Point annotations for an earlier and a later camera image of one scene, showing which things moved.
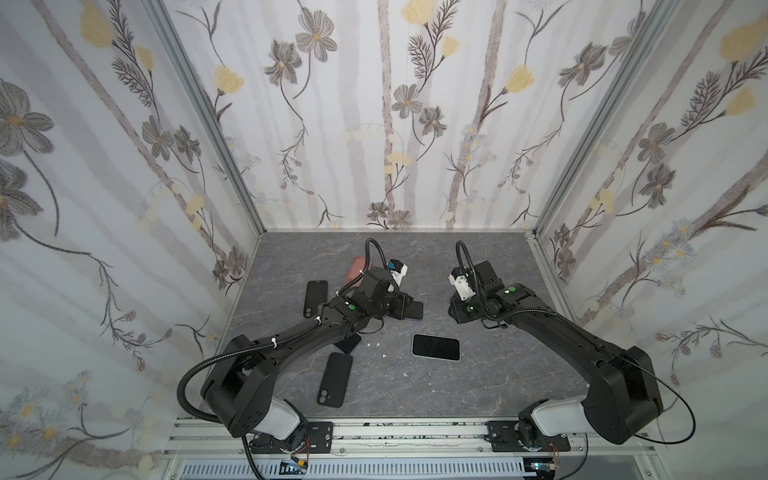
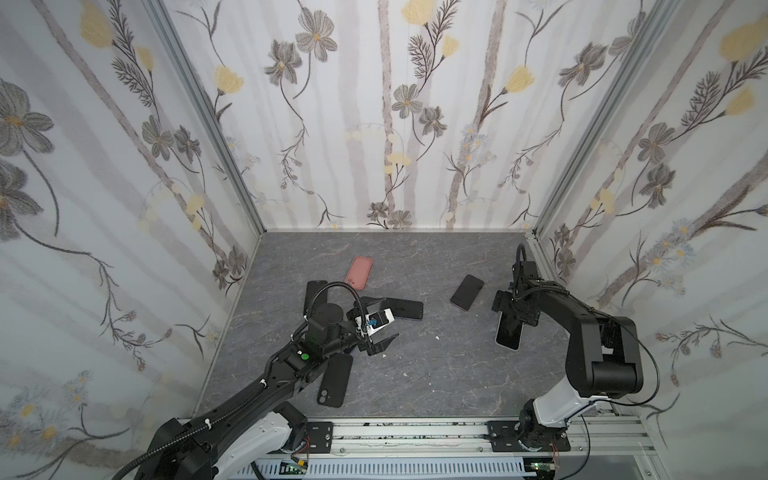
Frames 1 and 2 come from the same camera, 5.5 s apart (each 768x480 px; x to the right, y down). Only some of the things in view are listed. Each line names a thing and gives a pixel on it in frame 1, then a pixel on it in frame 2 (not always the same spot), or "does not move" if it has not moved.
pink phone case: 356,269 does not move
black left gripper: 401,301 → 379,346
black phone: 436,347 → 509,331
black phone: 415,310 does not move
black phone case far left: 316,295 does not move
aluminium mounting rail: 401,440 does not move
